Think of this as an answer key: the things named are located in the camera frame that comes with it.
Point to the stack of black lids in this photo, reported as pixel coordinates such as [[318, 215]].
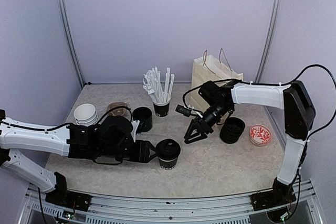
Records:
[[232, 130]]

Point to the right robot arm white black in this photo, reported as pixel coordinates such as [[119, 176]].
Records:
[[292, 98]]

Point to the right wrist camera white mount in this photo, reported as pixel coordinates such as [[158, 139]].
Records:
[[187, 112]]

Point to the black cup sleeve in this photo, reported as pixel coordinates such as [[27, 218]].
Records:
[[144, 116]]

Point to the right aluminium corner post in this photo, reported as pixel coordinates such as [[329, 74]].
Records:
[[269, 37]]

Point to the red patterned white bowl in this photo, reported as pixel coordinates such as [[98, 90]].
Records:
[[260, 135]]

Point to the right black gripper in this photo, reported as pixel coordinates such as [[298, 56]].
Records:
[[196, 125]]

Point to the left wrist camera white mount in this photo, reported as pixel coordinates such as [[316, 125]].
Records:
[[135, 125]]

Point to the cream paper takeout bag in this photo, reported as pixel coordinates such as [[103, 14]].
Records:
[[209, 68]]

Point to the aluminium front frame rail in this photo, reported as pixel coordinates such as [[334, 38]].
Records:
[[236, 208]]

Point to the black plastic cup lid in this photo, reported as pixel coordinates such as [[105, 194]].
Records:
[[168, 149]]

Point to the black paper coffee cup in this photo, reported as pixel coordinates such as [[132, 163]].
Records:
[[168, 164]]

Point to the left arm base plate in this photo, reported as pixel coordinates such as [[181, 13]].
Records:
[[69, 199]]

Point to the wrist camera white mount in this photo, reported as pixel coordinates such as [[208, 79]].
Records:
[[187, 112], [135, 125]]

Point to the stack of paper cups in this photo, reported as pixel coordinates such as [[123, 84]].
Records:
[[86, 114]]

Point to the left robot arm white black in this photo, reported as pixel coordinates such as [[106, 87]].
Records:
[[111, 141]]

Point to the cup holding white straws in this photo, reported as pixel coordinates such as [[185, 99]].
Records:
[[159, 87]]

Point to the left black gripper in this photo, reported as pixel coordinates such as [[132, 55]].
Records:
[[141, 154]]

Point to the brown pulp cup carrier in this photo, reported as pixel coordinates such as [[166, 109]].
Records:
[[117, 109]]

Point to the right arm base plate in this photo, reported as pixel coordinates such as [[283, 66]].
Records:
[[270, 199]]

